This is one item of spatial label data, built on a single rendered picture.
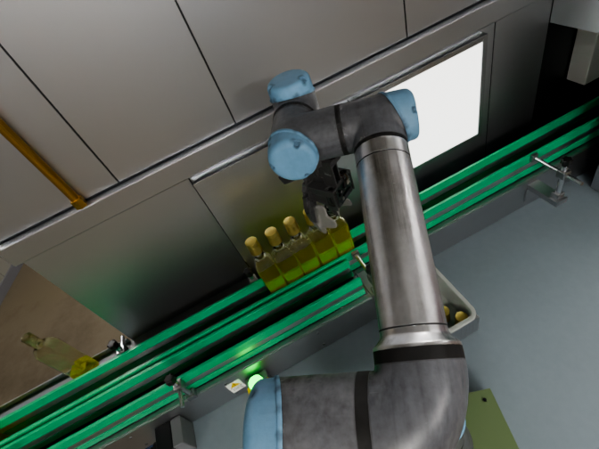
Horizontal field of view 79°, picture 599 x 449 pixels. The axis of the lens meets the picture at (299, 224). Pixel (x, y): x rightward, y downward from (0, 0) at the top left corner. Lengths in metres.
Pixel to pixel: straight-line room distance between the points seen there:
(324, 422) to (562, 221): 1.20
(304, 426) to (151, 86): 0.74
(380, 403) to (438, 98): 0.96
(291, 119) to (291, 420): 0.39
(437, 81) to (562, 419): 0.91
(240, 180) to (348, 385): 0.70
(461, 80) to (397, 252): 0.87
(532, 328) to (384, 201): 0.84
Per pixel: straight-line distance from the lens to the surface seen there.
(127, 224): 1.07
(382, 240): 0.44
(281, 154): 0.52
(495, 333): 1.20
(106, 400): 1.27
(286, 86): 0.61
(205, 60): 0.90
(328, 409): 0.41
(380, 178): 0.47
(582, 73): 1.61
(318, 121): 0.54
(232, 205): 1.04
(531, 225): 1.44
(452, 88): 1.23
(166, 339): 1.25
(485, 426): 1.05
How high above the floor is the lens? 1.82
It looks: 44 degrees down
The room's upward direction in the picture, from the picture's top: 24 degrees counter-clockwise
